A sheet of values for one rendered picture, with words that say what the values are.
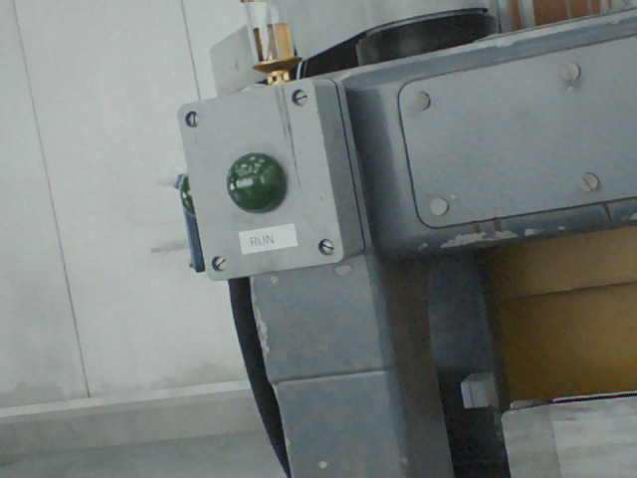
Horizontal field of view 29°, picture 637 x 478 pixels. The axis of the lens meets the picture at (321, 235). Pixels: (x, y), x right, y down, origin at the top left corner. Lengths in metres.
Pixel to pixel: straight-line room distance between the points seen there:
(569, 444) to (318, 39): 0.32
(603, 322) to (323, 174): 0.38
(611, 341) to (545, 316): 0.05
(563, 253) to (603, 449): 0.15
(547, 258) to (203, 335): 5.71
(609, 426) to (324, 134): 0.30
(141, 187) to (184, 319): 0.74
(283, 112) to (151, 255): 6.02
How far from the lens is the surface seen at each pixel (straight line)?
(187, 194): 0.62
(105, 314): 6.79
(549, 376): 0.92
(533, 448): 0.79
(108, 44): 6.66
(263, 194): 0.58
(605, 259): 0.85
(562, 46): 0.61
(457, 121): 0.61
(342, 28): 0.80
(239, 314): 0.68
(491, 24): 0.76
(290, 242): 0.59
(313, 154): 0.58
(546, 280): 0.86
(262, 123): 0.59
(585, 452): 0.79
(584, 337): 0.91
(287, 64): 0.67
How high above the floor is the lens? 1.29
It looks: 3 degrees down
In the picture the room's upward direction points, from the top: 10 degrees counter-clockwise
